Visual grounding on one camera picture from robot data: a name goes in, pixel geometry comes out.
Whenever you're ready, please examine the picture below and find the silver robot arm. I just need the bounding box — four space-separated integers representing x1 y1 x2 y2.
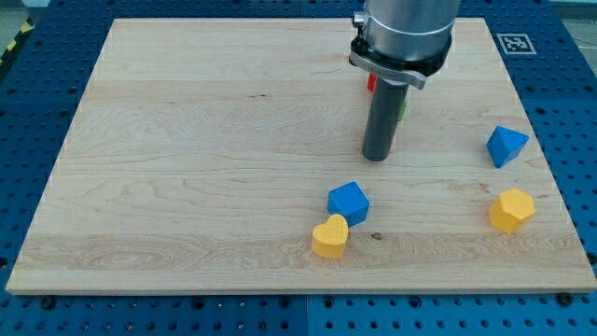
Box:
349 0 461 90

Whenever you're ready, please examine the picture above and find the red circle block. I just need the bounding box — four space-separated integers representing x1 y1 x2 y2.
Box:
367 74 377 92

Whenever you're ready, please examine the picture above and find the green star block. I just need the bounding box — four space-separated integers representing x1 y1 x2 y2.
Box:
398 101 409 122

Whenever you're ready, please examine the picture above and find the blue cube block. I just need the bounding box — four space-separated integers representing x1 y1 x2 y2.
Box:
327 181 369 227

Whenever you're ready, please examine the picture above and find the yellow heart block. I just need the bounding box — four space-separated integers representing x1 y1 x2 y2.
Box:
312 214 349 259

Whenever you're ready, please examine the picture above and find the wooden board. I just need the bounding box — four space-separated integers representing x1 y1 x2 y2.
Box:
7 19 596 296

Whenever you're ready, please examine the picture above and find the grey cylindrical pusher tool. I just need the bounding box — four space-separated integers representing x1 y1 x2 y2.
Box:
362 77 408 161

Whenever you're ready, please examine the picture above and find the blue triangle block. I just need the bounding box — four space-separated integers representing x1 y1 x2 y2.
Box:
486 126 530 168

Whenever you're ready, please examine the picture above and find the yellow hexagon block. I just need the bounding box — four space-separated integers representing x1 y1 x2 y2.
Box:
488 188 536 234

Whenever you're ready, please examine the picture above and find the white fiducial marker tag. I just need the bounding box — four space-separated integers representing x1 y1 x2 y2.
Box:
497 33 536 55

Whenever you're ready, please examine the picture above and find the yellow black hazard tape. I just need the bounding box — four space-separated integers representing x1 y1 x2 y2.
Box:
1 17 35 66

